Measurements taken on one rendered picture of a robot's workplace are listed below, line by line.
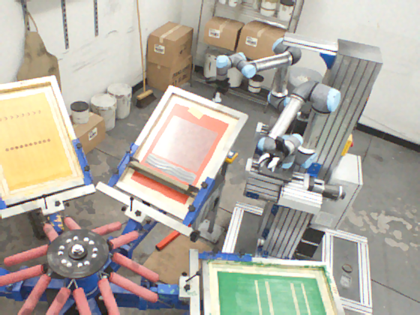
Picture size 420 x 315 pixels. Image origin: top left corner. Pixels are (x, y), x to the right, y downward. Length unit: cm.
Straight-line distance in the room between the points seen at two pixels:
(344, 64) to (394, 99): 339
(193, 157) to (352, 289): 184
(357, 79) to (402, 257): 236
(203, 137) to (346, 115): 89
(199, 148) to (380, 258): 241
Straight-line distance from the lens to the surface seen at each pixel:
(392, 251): 443
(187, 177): 245
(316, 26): 568
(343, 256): 381
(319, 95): 231
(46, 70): 422
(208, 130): 257
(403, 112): 589
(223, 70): 260
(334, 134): 269
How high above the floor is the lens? 286
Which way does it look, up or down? 43 degrees down
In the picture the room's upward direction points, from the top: 7 degrees clockwise
